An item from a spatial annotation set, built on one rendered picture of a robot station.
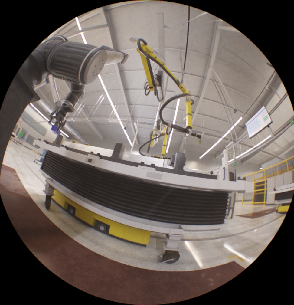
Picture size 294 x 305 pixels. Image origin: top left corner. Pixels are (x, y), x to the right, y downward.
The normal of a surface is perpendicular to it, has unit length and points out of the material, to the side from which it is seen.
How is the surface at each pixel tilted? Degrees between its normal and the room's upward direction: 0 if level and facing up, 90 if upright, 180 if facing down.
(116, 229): 90
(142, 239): 90
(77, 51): 120
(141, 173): 90
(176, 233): 90
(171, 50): 176
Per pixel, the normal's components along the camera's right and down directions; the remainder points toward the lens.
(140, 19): -0.20, 0.94
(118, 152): -0.08, -0.36
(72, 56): 0.23, 0.47
